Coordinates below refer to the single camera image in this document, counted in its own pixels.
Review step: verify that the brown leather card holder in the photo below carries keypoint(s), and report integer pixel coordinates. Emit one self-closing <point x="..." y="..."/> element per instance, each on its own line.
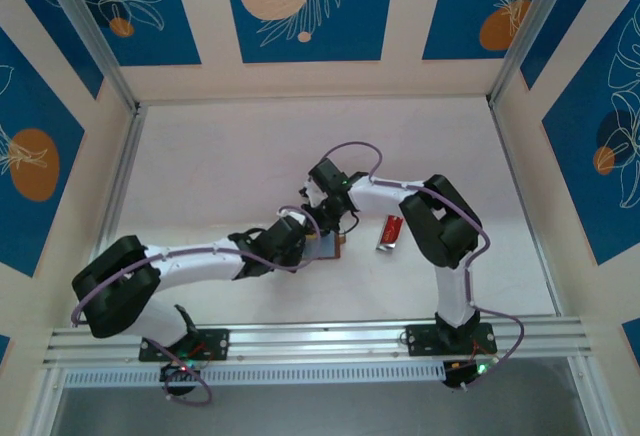
<point x="325" y="248"/>

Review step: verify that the red credit card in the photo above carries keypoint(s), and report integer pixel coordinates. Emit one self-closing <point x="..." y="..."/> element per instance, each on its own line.
<point x="393" y="228"/>

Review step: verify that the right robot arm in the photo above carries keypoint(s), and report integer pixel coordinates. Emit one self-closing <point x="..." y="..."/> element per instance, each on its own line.
<point x="385" y="198"/>

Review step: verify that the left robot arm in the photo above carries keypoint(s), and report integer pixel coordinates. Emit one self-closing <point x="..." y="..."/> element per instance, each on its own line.
<point x="200" y="266"/>

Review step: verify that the controller board with LED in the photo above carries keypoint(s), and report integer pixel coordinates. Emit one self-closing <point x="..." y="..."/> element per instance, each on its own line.
<point x="472" y="371"/>
<point x="180" y="371"/>

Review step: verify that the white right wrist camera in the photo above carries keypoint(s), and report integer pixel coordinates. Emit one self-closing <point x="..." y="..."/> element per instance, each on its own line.
<point x="312" y="196"/>

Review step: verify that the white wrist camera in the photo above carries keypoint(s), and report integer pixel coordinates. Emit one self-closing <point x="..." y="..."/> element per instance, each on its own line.
<point x="295" y="216"/>
<point x="312" y="196"/>

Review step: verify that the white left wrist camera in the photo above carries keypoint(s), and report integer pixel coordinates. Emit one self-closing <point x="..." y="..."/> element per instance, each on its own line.
<point x="295" y="216"/>

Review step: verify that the aluminium rail frame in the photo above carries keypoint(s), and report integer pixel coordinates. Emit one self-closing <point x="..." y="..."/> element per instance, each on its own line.
<point x="325" y="343"/>

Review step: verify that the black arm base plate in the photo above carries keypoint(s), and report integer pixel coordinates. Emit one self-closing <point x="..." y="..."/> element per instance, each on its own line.
<point x="215" y="343"/>
<point x="422" y="341"/>

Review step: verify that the blue floral wall panel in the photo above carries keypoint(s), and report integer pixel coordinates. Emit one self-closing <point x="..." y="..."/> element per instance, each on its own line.
<point x="165" y="31"/>
<point x="60" y="46"/>
<point x="450" y="16"/>
<point x="350" y="31"/>
<point x="575" y="181"/>
<point x="30" y="106"/>
<point x="570" y="31"/>

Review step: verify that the aluminium side rail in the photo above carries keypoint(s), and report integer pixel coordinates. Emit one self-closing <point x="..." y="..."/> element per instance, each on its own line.
<point x="515" y="171"/>
<point x="122" y="171"/>

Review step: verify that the aluminium corner post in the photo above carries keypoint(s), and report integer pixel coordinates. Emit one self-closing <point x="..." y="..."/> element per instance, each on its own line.
<point x="90" y="31"/>
<point x="530" y="31"/>

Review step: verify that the aluminium frame leg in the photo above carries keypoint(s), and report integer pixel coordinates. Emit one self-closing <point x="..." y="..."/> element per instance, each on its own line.
<point x="45" y="406"/>
<point x="595" y="406"/>

